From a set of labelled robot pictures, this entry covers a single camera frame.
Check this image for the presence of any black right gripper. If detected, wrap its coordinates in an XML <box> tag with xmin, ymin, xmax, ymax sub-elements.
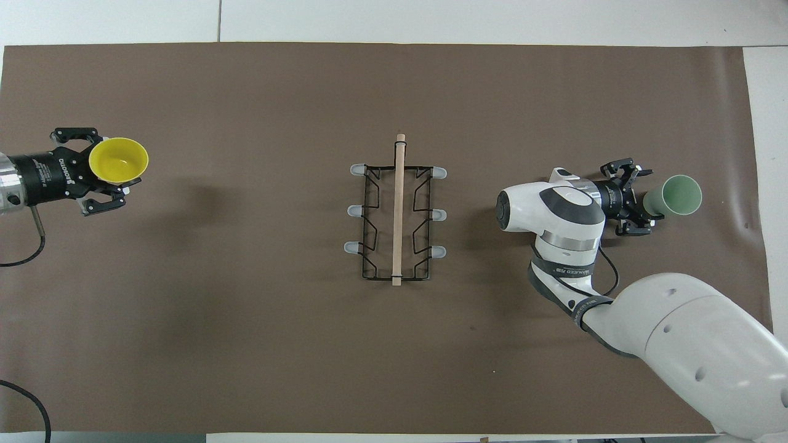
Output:
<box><xmin>594</xmin><ymin>158</ymin><xmax>665</xmax><ymax>237</ymax></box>

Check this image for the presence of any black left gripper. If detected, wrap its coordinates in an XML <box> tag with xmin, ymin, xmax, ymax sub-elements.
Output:
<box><xmin>12</xmin><ymin>127</ymin><xmax>142</xmax><ymax>217</ymax></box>

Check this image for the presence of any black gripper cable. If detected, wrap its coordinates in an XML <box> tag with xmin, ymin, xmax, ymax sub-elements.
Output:
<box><xmin>0</xmin><ymin>206</ymin><xmax>47</xmax><ymax>268</ymax></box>
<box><xmin>536</xmin><ymin>245</ymin><xmax>620</xmax><ymax>302</ymax></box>

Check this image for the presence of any black wire cup rack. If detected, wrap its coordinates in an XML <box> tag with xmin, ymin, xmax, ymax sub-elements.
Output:
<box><xmin>344</xmin><ymin>134</ymin><xmax>448</xmax><ymax>287</ymax></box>

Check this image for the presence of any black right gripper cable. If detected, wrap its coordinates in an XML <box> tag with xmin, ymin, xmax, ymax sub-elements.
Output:
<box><xmin>536</xmin><ymin>245</ymin><xmax>620</xmax><ymax>302</ymax></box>

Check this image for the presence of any black floor cable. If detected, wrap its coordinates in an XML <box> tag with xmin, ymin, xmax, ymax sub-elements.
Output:
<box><xmin>0</xmin><ymin>379</ymin><xmax>52</xmax><ymax>443</ymax></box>

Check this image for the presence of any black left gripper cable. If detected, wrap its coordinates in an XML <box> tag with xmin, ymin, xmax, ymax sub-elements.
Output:
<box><xmin>0</xmin><ymin>206</ymin><xmax>47</xmax><ymax>268</ymax></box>

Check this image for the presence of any pale green plastic cup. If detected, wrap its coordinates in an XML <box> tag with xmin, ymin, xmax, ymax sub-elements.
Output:
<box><xmin>643</xmin><ymin>175</ymin><xmax>702</xmax><ymax>218</ymax></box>

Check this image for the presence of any brown table mat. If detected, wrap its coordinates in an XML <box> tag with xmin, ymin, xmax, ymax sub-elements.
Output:
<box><xmin>0</xmin><ymin>42</ymin><xmax>773</xmax><ymax>434</ymax></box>

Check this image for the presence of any yellow plastic cup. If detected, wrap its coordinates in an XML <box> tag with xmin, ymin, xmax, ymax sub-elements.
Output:
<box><xmin>89</xmin><ymin>137</ymin><xmax>149</xmax><ymax>183</ymax></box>

